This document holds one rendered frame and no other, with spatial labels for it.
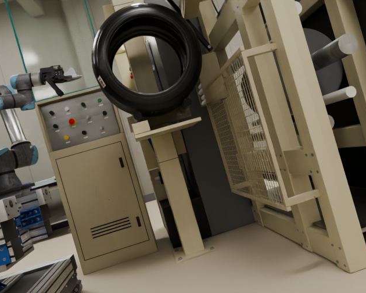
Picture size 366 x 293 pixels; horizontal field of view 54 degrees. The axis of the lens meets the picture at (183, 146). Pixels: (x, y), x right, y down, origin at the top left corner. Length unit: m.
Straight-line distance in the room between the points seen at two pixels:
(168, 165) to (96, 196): 0.64
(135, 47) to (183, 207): 1.06
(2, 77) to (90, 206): 4.04
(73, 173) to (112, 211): 0.39
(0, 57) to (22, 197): 4.46
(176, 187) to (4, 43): 4.72
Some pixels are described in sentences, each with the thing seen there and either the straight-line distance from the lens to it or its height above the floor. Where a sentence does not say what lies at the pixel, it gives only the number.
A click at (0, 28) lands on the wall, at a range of 6.57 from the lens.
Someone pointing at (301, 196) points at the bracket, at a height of 0.34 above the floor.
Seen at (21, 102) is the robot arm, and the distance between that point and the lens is 2.08.
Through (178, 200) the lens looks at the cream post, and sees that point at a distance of 2.30.
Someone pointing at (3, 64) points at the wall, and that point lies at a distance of 6.41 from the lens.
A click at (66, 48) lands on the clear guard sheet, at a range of 2.83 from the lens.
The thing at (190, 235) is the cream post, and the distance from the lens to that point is 2.35.
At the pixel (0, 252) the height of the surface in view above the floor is 0.46.
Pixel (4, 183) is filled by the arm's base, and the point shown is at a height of 0.75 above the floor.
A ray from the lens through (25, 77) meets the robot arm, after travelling 2.09.
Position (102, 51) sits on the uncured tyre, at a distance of 1.96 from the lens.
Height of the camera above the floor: 0.67
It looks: level
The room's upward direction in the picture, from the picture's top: 16 degrees counter-clockwise
